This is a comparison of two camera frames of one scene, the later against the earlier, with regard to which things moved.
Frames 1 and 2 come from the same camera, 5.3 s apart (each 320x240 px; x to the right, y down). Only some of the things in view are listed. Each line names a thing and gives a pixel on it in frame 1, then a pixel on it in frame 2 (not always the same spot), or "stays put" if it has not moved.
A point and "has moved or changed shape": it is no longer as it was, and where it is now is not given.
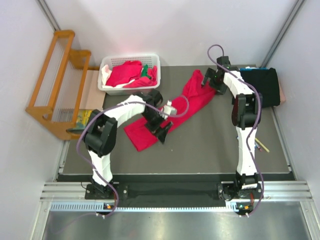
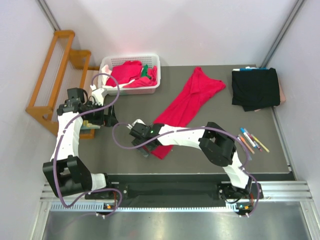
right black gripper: [221, 88] → [137, 142]
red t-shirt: [196, 95] has moved or changed shape
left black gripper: [157, 128] → [107, 118]
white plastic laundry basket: [126, 75] stays put
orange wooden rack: [58, 100] stays put
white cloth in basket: [105, 73] stays put
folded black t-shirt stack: [266, 81] stays put
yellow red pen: [265, 148] stays put
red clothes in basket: [131, 70] stays put
